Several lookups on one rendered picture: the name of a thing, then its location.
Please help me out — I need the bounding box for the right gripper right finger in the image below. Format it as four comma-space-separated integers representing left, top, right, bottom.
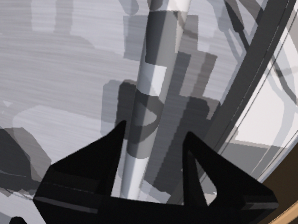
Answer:
182, 131, 279, 224

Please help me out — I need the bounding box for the white tube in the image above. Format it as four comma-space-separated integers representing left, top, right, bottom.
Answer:
119, 0, 191, 200

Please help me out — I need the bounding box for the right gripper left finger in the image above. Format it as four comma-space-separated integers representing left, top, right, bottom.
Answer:
41, 120, 127, 196

